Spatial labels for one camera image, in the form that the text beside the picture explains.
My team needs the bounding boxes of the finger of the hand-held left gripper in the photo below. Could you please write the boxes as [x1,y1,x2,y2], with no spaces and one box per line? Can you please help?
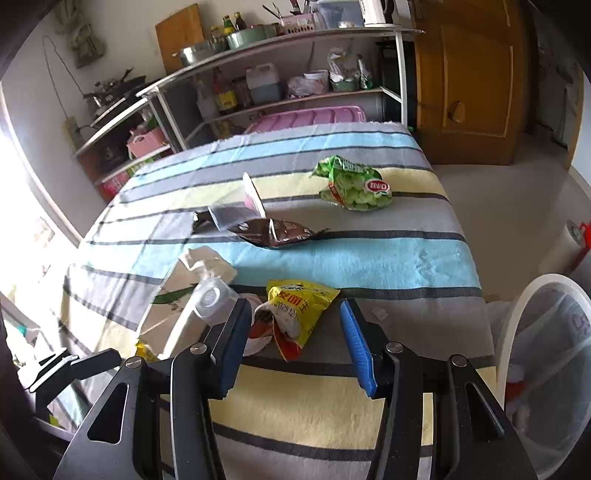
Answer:
[21,349,70,393]
[34,349,123,421]

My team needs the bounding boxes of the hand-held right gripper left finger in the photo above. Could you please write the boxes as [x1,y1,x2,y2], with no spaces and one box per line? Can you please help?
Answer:
[53,298,254,480]

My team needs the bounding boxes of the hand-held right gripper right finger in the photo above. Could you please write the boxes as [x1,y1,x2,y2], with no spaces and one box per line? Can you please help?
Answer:
[339,298,539,480]

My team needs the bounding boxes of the small clear plastic cup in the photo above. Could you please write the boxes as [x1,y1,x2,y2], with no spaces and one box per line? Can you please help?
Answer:
[191,277,241,324]

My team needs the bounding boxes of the gold snack wrapper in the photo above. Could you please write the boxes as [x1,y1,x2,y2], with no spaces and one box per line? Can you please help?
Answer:
[134,339,160,363]

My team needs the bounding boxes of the beige paper bag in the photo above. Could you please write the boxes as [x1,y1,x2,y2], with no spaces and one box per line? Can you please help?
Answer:
[139,246,238,361]

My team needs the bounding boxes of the yellow red snack packet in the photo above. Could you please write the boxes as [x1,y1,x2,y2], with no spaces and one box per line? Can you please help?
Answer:
[252,279,341,363]

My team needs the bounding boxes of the dark brown snack packet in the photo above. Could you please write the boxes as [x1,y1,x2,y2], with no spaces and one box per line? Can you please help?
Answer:
[191,209,329,250]

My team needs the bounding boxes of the lidded clear plastic cup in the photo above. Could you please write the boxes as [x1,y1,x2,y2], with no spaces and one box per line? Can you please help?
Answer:
[208,172,267,232]

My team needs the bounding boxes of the red plastic bag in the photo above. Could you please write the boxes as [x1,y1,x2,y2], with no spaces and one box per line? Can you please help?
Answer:
[504,364,529,404]

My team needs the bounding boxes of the green snack packet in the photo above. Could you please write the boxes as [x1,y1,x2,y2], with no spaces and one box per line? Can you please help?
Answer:
[310,154,394,212]

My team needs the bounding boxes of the white trash bin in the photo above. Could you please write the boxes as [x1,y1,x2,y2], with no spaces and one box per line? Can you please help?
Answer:
[492,273,591,480]

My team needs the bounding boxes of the striped tablecloth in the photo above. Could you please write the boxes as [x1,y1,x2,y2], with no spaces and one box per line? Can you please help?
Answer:
[60,121,497,480]

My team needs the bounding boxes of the pink cardboard box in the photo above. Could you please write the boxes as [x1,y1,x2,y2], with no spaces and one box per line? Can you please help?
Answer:
[102,171,132,195]

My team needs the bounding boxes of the pink woven basket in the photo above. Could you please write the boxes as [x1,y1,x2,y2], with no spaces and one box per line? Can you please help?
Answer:
[126,127,167,158]

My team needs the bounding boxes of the metal kitchen shelf rack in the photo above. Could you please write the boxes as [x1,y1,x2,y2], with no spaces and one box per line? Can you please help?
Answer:
[141,25,424,153]
[74,95,185,204]

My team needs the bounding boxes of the pink plastic box lid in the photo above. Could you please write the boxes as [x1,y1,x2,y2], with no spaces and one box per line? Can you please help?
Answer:
[243,105,368,136]

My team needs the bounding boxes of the white plastic bottle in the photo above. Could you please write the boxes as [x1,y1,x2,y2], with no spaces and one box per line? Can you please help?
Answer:
[195,76,218,121]

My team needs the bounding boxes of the red cap sauce bottle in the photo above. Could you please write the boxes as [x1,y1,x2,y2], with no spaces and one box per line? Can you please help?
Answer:
[212,67,237,116]

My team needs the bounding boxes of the glass jar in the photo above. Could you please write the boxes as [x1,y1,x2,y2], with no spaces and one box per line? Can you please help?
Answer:
[232,76,252,109]

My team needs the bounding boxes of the plastic oil jug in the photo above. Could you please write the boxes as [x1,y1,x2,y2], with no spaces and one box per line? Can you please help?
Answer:
[245,62,282,104]

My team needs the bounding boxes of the knotted clear plastic bag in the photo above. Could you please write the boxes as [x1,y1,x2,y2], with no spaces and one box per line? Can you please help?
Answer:
[286,75,315,99]

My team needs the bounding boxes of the steel pot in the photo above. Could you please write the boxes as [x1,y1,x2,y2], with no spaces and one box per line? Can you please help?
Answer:
[83,80,116,109]

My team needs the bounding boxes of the white plastic tub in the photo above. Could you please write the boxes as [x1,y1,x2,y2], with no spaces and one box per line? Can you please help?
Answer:
[303,69,331,95]

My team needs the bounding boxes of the green pouch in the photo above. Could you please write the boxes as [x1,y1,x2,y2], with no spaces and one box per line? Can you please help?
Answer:
[356,54,374,89]

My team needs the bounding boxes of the black wok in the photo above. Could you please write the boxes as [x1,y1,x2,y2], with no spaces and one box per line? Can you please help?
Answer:
[111,69,148,93]

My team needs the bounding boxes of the wooden door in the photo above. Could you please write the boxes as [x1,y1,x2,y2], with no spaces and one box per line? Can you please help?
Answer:
[413,0,541,166]

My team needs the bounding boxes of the crumpled white plastic bag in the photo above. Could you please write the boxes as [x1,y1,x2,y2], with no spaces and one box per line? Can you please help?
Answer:
[327,47,358,84]

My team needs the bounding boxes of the steel mixing basin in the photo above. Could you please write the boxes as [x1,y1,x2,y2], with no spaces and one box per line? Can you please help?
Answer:
[173,41,227,66]

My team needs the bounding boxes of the pale green pot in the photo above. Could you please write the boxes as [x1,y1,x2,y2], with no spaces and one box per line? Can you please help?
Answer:
[225,24,280,51]

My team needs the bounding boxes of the wooden cutting board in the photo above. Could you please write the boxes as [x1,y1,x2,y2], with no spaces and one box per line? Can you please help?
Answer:
[156,4,206,77]

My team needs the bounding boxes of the hanging cloth bag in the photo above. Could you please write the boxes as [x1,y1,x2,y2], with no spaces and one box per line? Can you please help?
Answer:
[53,0,107,70]

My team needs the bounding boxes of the pink utensil holder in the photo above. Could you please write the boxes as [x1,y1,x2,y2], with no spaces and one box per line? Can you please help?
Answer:
[279,13,321,34]

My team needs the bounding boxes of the clear plastic storage box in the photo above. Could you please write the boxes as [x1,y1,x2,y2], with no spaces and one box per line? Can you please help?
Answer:
[316,0,363,29]

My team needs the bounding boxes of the white electric kettle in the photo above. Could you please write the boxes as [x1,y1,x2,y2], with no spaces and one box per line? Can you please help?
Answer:
[359,0,398,26]

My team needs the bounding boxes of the wall power strip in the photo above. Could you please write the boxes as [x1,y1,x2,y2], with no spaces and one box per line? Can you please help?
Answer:
[63,117,80,151]

